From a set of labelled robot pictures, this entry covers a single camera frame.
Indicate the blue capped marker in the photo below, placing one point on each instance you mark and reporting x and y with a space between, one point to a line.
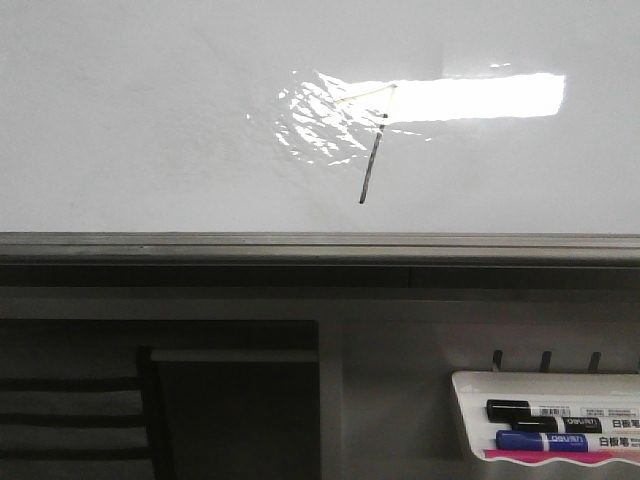
566 442

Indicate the black metal hook right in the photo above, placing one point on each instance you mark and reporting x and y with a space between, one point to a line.
594 362

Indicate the black capped marker top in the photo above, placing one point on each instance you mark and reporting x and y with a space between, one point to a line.
504 409

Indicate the black metal hook left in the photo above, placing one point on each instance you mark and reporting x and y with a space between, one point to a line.
496 365

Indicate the white marker tray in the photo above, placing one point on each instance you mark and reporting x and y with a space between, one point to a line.
477 432

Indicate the grey aluminium whiteboard frame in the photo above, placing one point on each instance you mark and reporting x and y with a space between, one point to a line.
333 260

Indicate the black metal hook middle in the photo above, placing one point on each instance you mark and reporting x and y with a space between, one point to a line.
545 362

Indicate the black capped marker middle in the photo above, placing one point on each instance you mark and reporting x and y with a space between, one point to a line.
584 425

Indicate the pink eraser strip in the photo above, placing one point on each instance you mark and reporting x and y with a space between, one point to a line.
533 457

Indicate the white whiteboard surface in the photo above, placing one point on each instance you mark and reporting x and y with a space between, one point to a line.
324 116

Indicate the black slatted chair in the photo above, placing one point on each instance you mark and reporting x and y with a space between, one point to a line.
151 419

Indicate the black metal hook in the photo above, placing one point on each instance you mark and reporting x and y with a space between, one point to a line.
496 365
545 362
594 362

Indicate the black capped marker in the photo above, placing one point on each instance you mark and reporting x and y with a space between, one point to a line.
504 409
584 425

